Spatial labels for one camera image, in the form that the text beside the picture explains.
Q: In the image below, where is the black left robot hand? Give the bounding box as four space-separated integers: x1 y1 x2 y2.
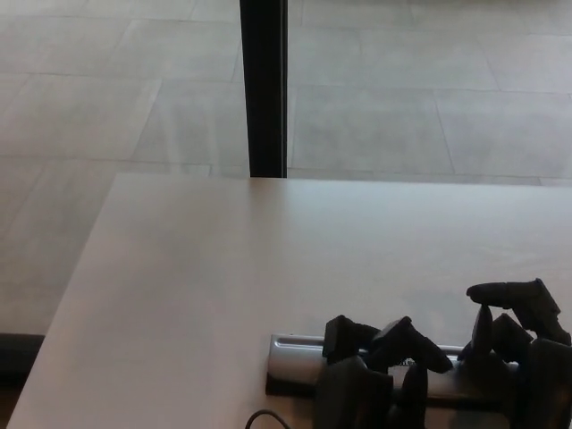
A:
314 315 455 429

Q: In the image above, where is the silver black Bostitch hole punch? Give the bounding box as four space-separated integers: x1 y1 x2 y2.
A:
265 332 533 402

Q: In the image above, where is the black vertical window frame post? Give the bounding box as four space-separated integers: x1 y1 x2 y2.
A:
239 0 289 179

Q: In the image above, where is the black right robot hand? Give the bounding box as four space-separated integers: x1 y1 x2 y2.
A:
456 277 572 429

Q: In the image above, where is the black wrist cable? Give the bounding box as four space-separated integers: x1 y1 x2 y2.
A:
246 408 299 429

